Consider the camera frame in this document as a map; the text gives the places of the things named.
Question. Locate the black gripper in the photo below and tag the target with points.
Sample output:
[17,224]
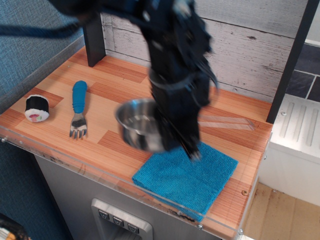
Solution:
[179,104]

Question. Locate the stainless steel pot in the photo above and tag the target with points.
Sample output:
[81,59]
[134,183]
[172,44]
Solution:
[139,124]

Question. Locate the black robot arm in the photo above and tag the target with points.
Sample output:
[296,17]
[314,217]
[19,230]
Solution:
[179,74]

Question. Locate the blue folded cloth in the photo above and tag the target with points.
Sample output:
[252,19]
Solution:
[191,187]

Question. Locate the clear acrylic table edge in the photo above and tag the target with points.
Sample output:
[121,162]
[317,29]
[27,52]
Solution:
[112,164]

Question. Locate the grey cabinet with buttons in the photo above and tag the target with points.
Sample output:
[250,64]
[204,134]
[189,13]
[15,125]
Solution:
[74,194]

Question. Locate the white ridged side unit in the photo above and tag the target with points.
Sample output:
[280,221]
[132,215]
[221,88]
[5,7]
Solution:
[292,159]

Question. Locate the plush sushi roll toy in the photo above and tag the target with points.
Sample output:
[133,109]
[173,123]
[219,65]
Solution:
[37,108]

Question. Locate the black and orange object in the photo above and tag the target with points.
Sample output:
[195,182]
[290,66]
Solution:
[11,230]

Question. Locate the blue handled metal fork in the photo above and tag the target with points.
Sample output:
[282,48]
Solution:
[78,126]

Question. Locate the dark right vertical post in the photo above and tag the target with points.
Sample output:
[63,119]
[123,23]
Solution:
[299,41]

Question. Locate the dark vertical post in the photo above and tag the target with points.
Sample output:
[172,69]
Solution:
[299,41]
[94,40]

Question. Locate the dark left vertical post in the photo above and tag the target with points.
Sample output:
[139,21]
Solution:
[94,40]

